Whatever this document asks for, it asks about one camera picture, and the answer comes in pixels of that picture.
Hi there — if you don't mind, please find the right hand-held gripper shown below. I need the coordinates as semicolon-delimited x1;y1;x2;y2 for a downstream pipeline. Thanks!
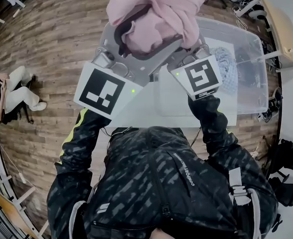
166;31;223;102

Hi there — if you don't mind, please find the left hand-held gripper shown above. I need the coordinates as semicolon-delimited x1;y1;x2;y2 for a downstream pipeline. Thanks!
73;21;183;120

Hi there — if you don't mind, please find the white laundry cloth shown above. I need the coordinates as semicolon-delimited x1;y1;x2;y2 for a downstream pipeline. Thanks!
203;36;236;53

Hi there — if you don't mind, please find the blue patterned laundry cloth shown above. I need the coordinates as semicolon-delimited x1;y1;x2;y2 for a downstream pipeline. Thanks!
208;46;239;96

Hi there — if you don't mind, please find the pink laundry garment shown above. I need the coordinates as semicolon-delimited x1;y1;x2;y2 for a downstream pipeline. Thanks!
106;0;207;57

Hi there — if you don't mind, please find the clear plastic laundry basket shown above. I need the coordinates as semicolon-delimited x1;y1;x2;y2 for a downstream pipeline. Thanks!
158;16;270;116

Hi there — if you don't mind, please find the person's right forearm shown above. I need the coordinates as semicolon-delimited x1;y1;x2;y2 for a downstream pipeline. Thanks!
187;95;240;159

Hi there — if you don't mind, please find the person's left forearm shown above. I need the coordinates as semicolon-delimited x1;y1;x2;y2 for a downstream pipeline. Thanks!
58;107;113;170

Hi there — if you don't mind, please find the white power strip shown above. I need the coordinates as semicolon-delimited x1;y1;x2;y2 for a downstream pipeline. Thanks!
232;0;261;17

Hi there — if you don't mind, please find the white round device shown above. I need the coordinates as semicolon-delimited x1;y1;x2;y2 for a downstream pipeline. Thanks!
248;3;268;21

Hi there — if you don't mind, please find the light wooden cabinet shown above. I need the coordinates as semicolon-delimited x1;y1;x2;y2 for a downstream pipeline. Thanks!
260;0;293;71

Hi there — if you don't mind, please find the person's dark patterned jacket torso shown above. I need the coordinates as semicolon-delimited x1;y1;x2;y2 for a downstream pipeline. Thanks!
46;125;280;239

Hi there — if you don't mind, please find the wooden board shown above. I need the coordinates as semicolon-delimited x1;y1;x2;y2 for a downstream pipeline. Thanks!
0;185;41;239

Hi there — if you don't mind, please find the thin black cable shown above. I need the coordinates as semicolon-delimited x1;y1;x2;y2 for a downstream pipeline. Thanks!
98;126;133;137

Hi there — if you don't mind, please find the grey backpack strap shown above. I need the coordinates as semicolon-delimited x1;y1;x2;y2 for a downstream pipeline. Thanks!
228;167;262;238
68;200;89;239

